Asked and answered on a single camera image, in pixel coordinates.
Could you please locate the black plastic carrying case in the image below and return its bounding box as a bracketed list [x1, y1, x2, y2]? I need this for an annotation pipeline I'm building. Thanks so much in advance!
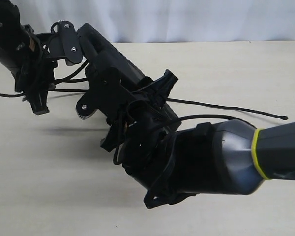
[76, 23, 178, 135]

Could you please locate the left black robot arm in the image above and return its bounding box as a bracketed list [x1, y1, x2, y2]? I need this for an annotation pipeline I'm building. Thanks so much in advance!
[0, 0, 58, 115]

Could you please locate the white curtain backdrop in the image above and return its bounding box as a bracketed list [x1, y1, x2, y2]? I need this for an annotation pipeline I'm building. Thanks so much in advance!
[14, 0, 295, 43]

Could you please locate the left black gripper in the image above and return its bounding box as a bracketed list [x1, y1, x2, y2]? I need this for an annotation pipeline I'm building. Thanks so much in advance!
[13, 33, 59, 115]

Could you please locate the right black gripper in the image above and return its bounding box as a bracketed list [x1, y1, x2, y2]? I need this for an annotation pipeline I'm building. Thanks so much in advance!
[101, 69, 178, 165]

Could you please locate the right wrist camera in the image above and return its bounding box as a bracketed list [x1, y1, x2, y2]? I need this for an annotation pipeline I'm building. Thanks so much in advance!
[76, 68, 131, 120]

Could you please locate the black cord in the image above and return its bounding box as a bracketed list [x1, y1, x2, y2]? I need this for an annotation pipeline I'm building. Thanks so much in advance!
[0, 61, 289, 121]

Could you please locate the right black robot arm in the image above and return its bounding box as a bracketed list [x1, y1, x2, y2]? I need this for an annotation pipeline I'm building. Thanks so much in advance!
[101, 70, 295, 209]

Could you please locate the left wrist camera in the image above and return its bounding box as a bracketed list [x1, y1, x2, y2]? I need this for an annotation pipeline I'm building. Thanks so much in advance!
[49, 20, 83, 66]

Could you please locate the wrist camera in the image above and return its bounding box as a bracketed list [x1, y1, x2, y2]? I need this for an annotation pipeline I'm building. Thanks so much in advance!
[49, 20, 83, 66]
[76, 68, 131, 120]

